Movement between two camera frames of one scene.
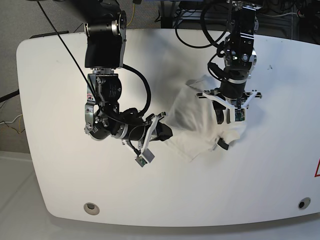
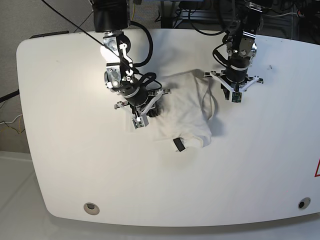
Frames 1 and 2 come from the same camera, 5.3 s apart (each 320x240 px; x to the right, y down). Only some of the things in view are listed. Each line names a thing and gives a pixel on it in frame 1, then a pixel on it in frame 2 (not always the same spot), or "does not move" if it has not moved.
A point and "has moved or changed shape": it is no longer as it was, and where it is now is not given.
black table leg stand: [166, 14] does not move
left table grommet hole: [91, 208] does not move
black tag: [221, 142] -> [179, 144]
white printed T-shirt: [194, 122] has moved or changed shape
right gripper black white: [138, 134] -> [140, 98]
